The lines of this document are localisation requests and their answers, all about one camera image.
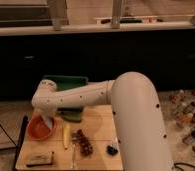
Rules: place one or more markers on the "red bowl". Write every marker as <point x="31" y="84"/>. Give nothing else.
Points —
<point x="38" y="130"/>

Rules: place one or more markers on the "green plastic bin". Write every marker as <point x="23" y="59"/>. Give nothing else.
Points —
<point x="65" y="83"/>

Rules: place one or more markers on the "black scrub brush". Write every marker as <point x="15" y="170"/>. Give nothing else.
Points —
<point x="40" y="159"/>

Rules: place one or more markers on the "yellow banana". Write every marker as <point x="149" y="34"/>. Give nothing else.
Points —
<point x="66" y="135"/>

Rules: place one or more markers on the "wooden table board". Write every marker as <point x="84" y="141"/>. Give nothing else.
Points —
<point x="97" y="125"/>

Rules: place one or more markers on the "small black object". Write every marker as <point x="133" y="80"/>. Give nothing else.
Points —
<point x="111" y="150"/>

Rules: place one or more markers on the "light blue towel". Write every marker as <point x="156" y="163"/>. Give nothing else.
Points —
<point x="48" y="121"/>

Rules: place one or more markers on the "spice bottles group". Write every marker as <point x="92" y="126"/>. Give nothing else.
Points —
<point x="184" y="115"/>

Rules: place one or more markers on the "metal spoon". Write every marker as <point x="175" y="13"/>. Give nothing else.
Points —
<point x="73" y="156"/>

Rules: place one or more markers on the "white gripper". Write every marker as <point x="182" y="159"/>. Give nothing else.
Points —
<point x="46" y="113"/>

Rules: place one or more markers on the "dark grape bunch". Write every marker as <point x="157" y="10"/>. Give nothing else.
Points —
<point x="86" y="147"/>

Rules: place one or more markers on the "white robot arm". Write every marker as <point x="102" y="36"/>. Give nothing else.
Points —
<point x="137" y="115"/>

